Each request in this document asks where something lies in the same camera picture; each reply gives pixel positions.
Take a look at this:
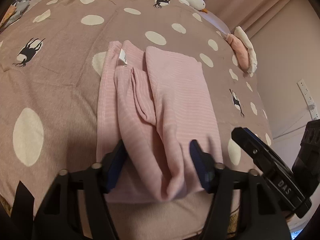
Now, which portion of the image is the folded salmon pink garment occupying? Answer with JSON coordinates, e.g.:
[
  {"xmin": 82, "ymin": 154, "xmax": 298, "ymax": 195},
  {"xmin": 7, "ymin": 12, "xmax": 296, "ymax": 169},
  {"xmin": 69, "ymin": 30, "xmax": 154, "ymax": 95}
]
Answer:
[{"xmin": 226, "ymin": 34, "xmax": 249, "ymax": 72}]

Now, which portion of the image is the pink curtain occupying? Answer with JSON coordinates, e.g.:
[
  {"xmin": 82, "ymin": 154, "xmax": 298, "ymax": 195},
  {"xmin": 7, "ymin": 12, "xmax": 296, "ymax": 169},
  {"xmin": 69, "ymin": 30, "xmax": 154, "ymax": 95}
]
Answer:
[{"xmin": 199, "ymin": 0, "xmax": 301, "ymax": 40}]

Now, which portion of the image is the mauve polka dot bedspread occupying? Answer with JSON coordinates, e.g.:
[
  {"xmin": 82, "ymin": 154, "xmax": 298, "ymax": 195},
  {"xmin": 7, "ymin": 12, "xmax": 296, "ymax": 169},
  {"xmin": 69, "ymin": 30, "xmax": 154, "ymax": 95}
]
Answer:
[{"xmin": 1, "ymin": 0, "xmax": 272, "ymax": 208}]

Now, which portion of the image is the black camera box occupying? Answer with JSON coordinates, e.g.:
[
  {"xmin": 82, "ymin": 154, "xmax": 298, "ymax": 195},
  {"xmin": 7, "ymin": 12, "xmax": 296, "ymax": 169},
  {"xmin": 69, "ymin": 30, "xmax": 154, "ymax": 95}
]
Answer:
[{"xmin": 292, "ymin": 120, "xmax": 319, "ymax": 198}]

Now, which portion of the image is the pink striped knit garment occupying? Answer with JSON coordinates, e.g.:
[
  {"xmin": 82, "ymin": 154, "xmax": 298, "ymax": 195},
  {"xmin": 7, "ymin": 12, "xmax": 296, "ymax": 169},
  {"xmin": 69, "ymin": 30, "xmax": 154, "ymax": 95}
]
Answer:
[{"xmin": 97, "ymin": 41, "xmax": 222, "ymax": 204}]

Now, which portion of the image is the folded cream white garment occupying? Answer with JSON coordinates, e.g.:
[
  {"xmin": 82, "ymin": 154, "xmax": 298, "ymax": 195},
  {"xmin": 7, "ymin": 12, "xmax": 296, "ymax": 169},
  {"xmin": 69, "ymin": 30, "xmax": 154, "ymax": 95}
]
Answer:
[{"xmin": 234, "ymin": 26, "xmax": 258, "ymax": 77}]

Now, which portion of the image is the white wall power strip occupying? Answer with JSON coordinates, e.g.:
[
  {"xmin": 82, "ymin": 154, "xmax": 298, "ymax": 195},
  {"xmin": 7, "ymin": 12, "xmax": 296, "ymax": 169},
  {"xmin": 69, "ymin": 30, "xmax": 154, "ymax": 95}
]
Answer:
[{"xmin": 297, "ymin": 79, "xmax": 319, "ymax": 120}]

